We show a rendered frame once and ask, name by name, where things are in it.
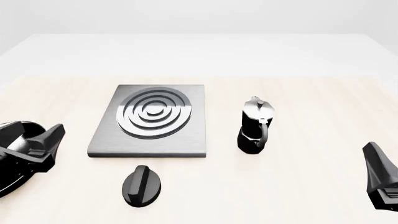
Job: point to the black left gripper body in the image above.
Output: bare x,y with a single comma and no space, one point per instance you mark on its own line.
15,168

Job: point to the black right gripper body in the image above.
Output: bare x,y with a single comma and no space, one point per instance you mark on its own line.
387,198

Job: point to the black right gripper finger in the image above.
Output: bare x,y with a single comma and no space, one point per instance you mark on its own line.
379,168

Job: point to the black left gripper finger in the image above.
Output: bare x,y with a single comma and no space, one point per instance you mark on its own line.
52,142
21,130

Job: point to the grey stove plate with rings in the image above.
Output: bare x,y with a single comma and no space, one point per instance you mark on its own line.
105,140

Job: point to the round black stove knob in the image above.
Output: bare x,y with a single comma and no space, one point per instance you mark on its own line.
141,186

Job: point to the black moka pot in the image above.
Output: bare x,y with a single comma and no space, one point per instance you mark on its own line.
252,130

